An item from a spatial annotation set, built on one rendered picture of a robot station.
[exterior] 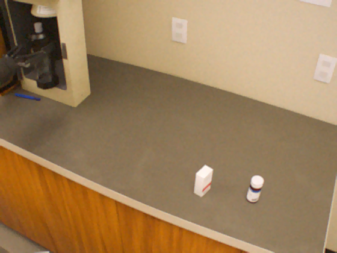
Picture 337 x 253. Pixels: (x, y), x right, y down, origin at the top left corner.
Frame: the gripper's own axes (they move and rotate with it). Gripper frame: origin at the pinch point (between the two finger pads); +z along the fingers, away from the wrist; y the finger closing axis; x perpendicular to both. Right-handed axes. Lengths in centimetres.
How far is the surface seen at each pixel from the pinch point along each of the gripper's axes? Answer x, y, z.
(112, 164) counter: 26, -45, -19
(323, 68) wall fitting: 4, -102, 43
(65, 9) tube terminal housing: -16.3, -13.6, 1.9
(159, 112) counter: 26, -46, 13
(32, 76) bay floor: 18.6, 11.4, 2.4
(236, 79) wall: 21, -67, 44
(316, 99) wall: 19, -103, 44
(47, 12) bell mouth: -13.2, -3.2, 3.0
